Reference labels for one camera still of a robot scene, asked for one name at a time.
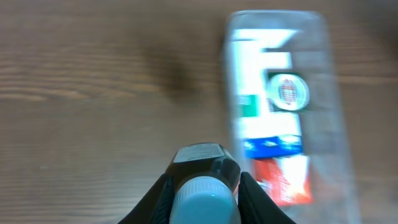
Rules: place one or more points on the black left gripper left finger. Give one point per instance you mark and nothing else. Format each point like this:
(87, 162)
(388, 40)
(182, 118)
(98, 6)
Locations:
(156, 206)

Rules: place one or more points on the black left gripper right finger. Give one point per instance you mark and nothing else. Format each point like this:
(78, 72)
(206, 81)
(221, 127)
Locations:
(255, 206)

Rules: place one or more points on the dark Woods syrup bottle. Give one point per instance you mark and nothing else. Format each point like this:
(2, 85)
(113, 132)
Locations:
(205, 179)

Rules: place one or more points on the blue Kool Fever box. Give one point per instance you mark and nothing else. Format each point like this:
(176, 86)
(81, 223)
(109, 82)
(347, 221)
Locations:
(275, 135)

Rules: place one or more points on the clear plastic container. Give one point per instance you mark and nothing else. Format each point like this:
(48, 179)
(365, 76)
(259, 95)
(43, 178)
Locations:
(298, 41)

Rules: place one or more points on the green Zam-Buk box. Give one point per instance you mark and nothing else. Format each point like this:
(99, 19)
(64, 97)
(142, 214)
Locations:
(287, 91)

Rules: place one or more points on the white green medicine box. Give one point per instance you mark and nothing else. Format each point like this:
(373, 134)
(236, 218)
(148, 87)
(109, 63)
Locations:
(248, 69)

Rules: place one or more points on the red Panadol box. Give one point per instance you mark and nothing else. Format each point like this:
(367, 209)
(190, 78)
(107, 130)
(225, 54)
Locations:
(285, 179)

